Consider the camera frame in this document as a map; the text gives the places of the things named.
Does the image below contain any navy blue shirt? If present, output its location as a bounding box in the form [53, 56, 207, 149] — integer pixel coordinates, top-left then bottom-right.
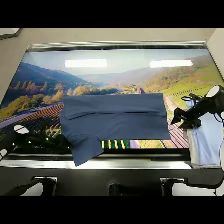
[59, 92, 172, 167]

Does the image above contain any light blue garment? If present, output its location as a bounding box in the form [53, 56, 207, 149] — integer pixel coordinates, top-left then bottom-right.
[185, 98, 224, 168]

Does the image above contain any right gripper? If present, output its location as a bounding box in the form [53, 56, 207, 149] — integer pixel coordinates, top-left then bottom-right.
[170, 105, 203, 130]

